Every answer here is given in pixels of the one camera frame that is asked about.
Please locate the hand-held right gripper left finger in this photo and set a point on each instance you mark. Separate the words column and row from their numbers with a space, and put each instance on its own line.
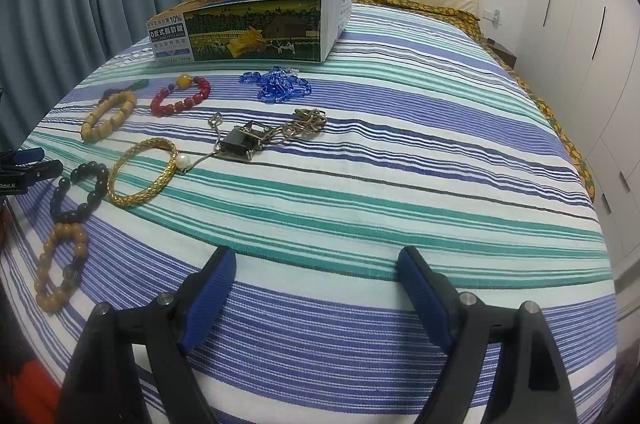
column 210, row 299

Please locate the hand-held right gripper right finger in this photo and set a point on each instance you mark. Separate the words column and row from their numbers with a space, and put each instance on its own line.
column 425, row 294

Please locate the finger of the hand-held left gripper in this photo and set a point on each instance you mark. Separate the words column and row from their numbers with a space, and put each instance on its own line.
column 45, row 170
column 29, row 155

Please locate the yellow bead pendant with tassel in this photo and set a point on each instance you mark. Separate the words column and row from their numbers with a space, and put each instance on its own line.
column 184, row 80

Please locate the printed cardboard box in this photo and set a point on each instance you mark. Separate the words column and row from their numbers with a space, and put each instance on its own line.
column 250, row 29

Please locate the gold woven bangle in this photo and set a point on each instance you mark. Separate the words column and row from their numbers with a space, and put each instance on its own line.
column 131, row 201

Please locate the striped blanket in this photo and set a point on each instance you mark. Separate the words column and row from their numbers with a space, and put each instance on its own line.
column 400, row 154

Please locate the dark wooden nightstand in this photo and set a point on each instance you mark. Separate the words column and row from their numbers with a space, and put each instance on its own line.
column 502, row 53

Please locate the white wardrobe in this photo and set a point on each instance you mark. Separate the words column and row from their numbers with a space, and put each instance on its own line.
column 575, row 29

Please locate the wall socket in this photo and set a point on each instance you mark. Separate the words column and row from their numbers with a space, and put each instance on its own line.
column 496, row 16

